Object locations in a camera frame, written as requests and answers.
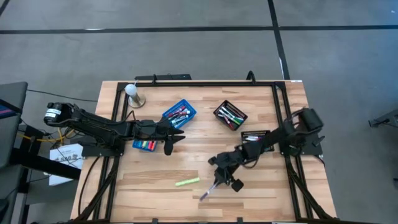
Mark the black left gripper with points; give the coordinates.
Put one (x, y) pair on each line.
(152, 132)

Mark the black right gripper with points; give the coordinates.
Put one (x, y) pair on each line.
(227, 163)

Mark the green label Expo marker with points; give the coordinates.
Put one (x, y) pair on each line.
(182, 122)

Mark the thick teal Expo marker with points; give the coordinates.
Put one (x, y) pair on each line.
(182, 117)

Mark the red Expo marker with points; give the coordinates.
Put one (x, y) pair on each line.
(177, 111)

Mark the dark red marker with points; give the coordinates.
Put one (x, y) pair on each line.
(228, 122)

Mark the pink cap white marker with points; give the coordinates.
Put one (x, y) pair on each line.
(252, 137)

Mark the thin dark green marker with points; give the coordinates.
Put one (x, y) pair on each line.
(231, 113)

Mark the green cap Expo marker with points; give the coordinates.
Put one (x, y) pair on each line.
(237, 118)

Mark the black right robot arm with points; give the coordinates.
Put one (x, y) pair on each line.
(280, 137)

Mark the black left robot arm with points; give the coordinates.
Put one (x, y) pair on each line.
(93, 126)

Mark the blue plastic mesh basket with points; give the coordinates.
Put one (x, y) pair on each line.
(186, 103)
(136, 146)

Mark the black plastic mesh basket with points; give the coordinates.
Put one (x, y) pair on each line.
(248, 133)
(228, 104)

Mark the black power strip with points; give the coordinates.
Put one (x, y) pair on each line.
(161, 77)

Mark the white bulb brass lamp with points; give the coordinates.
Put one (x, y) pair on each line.
(131, 89)

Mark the white paper sheet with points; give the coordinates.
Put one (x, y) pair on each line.
(62, 152)

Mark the grey side desk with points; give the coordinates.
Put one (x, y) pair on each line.
(12, 124)

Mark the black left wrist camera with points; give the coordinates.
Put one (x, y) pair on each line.
(163, 122)

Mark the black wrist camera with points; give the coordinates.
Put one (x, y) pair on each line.
(163, 122)
(212, 160)

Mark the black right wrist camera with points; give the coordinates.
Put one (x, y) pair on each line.
(212, 160)

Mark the black table frame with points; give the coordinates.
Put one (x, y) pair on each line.
(202, 84)

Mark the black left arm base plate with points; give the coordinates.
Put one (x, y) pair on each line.
(102, 152)

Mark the black frame clamp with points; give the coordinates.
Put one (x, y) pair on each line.
(251, 72)

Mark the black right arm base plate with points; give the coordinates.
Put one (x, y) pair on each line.
(314, 151)

